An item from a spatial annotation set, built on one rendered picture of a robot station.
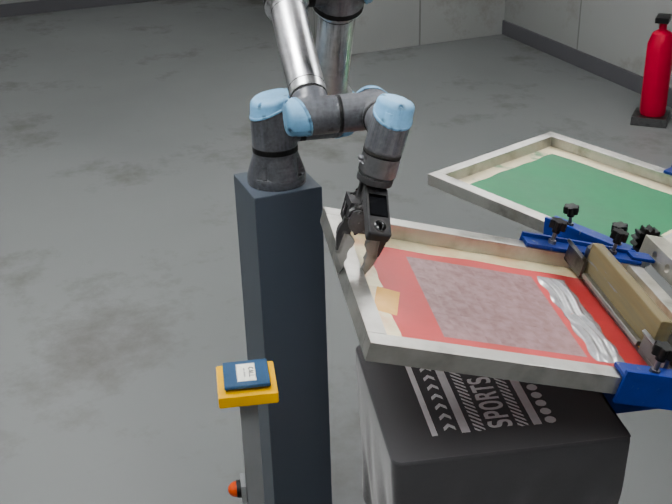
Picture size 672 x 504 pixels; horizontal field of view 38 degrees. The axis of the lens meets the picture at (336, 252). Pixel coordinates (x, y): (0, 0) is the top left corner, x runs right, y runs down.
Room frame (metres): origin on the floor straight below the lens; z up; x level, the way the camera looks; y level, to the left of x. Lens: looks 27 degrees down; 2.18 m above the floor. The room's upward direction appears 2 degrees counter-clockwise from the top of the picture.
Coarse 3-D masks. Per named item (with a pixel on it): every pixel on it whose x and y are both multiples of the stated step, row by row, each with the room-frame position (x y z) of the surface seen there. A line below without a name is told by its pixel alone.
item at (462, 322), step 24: (408, 312) 1.66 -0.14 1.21; (432, 312) 1.68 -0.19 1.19; (456, 312) 1.70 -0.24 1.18; (480, 312) 1.72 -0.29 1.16; (504, 312) 1.75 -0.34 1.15; (528, 312) 1.77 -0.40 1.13; (408, 336) 1.56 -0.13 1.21; (432, 336) 1.58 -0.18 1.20; (456, 336) 1.60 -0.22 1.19; (480, 336) 1.62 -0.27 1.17; (504, 336) 1.64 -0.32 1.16; (528, 336) 1.66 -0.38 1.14; (552, 336) 1.68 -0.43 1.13; (576, 336) 1.71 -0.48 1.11; (624, 336) 1.76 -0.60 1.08; (576, 360) 1.60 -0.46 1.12; (624, 360) 1.65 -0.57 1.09
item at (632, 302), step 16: (592, 256) 1.97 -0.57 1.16; (608, 256) 1.92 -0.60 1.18; (592, 272) 1.94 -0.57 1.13; (608, 272) 1.88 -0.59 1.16; (624, 272) 1.85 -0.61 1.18; (608, 288) 1.86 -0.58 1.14; (624, 288) 1.80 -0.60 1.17; (640, 288) 1.78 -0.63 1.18; (624, 304) 1.78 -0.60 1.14; (640, 304) 1.72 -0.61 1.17; (640, 320) 1.70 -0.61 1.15; (656, 320) 1.65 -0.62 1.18; (640, 336) 1.68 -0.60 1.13; (656, 336) 1.64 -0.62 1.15
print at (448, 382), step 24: (432, 384) 1.79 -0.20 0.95; (456, 384) 1.78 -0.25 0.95; (480, 384) 1.78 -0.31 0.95; (504, 384) 1.78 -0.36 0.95; (528, 384) 1.78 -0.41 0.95; (432, 408) 1.70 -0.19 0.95; (456, 408) 1.70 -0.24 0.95; (480, 408) 1.69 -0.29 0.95; (504, 408) 1.69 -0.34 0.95; (528, 408) 1.69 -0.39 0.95; (432, 432) 1.62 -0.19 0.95; (456, 432) 1.61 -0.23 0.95
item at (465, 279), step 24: (384, 264) 1.86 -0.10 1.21; (408, 264) 1.88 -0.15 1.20; (432, 264) 1.91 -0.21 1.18; (456, 264) 1.94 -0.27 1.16; (480, 264) 1.97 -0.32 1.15; (408, 288) 1.76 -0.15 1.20; (432, 288) 1.79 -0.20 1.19; (456, 288) 1.81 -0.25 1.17; (480, 288) 1.84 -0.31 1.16; (504, 288) 1.87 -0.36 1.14; (528, 288) 1.89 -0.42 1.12; (576, 288) 1.95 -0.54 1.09; (552, 312) 1.80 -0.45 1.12; (600, 312) 1.85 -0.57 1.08
